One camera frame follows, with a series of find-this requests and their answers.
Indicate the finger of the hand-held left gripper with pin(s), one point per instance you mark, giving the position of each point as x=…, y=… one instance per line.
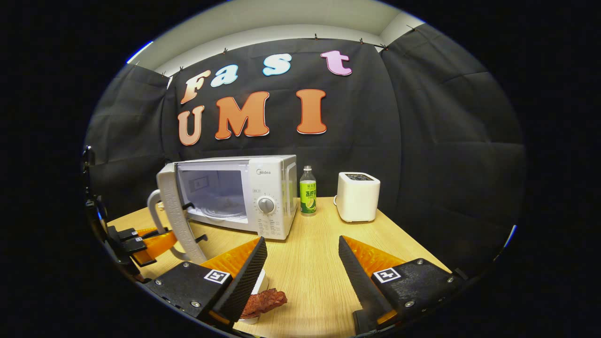
x=123, y=234
x=159, y=243

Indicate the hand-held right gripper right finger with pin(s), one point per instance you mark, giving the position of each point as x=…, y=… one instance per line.
x=359, y=281

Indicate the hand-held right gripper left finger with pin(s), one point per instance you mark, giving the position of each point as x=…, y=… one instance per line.
x=246, y=281

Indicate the red dried meat slice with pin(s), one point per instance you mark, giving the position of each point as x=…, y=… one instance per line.
x=263, y=303

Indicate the white microwave oven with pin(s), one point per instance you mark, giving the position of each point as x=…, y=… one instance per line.
x=270, y=188

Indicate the white rectangular tray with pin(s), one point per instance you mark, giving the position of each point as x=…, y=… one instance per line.
x=259, y=284

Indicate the white toaster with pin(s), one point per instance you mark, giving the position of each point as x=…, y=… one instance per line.
x=358, y=199

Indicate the green label drink bottle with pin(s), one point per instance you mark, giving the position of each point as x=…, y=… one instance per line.
x=308, y=195

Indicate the black backdrop cloth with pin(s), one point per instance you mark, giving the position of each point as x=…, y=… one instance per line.
x=422, y=117

